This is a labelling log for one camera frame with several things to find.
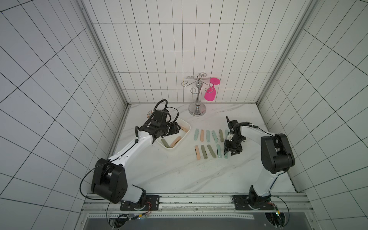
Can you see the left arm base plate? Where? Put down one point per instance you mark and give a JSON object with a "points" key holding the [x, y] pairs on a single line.
{"points": [[146, 203]]}

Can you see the chrome cup holder stand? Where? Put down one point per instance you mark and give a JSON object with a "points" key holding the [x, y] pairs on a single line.
{"points": [[197, 108]]}

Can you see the small patterned dish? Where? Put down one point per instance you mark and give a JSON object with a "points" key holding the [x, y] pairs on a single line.
{"points": [[150, 113]]}

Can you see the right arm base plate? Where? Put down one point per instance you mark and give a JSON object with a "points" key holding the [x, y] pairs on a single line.
{"points": [[252, 203]]}

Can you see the peach knife lower in box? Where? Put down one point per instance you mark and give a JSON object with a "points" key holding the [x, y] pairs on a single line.
{"points": [[175, 142]]}

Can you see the large olive knife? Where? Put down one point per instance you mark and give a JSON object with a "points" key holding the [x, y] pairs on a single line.
{"points": [[165, 144]]}

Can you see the white plastic storage box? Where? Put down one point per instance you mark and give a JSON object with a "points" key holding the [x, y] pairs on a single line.
{"points": [[171, 138]]}

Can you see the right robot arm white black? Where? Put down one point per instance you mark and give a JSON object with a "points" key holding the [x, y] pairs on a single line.
{"points": [[276, 156]]}

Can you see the pink plastic wine glass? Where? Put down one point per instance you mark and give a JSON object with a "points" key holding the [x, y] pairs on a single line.
{"points": [[211, 91]]}

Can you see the olive green folding fruit knife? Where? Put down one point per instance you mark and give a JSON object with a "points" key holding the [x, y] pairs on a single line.
{"points": [[221, 135]]}

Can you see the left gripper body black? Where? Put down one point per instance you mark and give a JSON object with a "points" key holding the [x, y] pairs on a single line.
{"points": [[168, 129]]}

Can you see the peach folding fruit knife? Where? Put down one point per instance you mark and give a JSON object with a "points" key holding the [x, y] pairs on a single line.
{"points": [[202, 133], [197, 152]]}

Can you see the peach knife leaning in box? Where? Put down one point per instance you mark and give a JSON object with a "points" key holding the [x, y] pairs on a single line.
{"points": [[184, 129]]}

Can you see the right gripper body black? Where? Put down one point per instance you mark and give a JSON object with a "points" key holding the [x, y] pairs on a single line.
{"points": [[233, 142]]}

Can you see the aluminium mounting rail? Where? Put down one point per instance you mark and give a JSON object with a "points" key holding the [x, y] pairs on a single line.
{"points": [[202, 203]]}

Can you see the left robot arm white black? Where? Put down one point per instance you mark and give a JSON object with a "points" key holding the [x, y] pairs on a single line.
{"points": [[110, 180]]}

